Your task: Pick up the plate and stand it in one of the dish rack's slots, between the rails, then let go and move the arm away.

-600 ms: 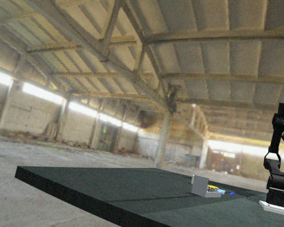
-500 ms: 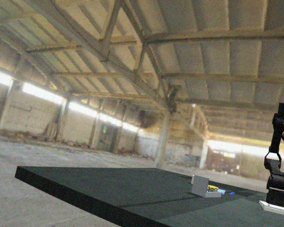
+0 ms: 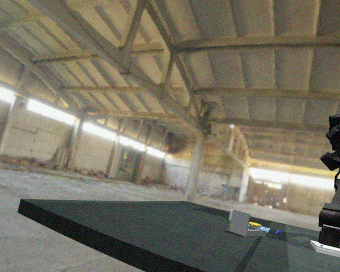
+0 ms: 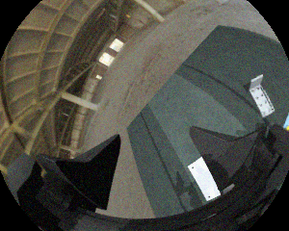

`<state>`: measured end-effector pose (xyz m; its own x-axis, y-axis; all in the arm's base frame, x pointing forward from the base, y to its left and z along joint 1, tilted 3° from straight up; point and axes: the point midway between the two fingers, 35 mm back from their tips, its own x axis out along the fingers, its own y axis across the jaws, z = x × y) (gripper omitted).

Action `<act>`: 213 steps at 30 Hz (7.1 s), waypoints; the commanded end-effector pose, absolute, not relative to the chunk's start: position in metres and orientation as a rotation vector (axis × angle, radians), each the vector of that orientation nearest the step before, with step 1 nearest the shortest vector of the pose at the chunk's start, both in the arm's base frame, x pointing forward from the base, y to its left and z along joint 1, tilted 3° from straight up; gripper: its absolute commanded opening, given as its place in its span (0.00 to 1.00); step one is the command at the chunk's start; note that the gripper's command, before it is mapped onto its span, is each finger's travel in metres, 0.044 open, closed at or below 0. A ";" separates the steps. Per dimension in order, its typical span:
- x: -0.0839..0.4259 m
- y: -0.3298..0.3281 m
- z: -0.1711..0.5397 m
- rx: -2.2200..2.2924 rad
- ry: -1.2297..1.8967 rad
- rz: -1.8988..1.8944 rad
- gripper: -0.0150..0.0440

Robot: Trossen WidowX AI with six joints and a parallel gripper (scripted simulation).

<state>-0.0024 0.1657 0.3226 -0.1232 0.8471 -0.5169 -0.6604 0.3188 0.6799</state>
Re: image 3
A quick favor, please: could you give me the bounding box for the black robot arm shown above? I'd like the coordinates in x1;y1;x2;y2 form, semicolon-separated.
318;114;340;249

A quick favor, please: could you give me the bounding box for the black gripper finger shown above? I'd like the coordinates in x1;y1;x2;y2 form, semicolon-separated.
326;152;340;169

